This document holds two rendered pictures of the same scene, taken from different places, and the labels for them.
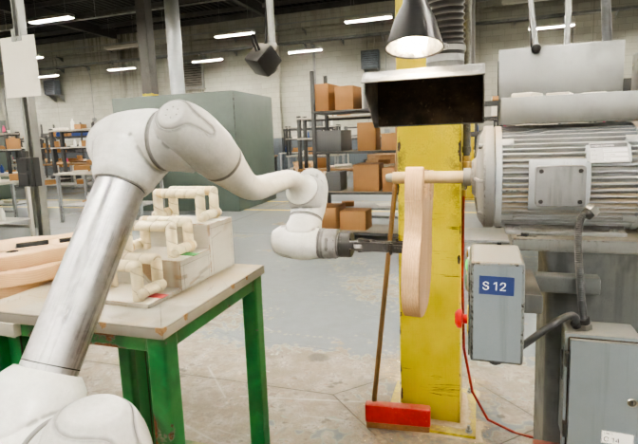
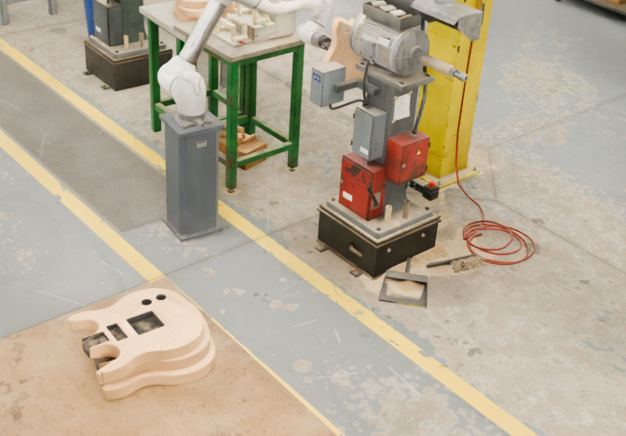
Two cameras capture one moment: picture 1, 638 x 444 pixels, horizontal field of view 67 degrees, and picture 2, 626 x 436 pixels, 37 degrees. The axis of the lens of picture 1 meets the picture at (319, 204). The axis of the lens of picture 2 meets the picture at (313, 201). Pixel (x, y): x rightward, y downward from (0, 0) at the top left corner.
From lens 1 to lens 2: 4.41 m
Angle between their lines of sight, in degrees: 36
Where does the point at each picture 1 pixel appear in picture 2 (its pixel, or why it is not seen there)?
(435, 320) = (436, 105)
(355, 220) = not seen: outside the picture
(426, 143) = not seen: outside the picture
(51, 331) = (187, 48)
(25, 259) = (197, 4)
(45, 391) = (183, 66)
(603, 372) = (362, 124)
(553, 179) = (364, 45)
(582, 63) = not seen: outside the picture
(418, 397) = not seen: hidden behind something
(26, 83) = not seen: outside the picture
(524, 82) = not seen: outside the picture
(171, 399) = (232, 87)
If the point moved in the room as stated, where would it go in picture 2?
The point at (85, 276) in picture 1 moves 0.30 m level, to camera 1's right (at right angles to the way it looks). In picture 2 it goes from (199, 34) to (244, 47)
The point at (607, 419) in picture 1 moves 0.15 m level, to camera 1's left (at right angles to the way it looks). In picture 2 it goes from (361, 143) to (337, 134)
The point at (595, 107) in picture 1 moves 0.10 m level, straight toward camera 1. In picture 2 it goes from (388, 20) to (372, 21)
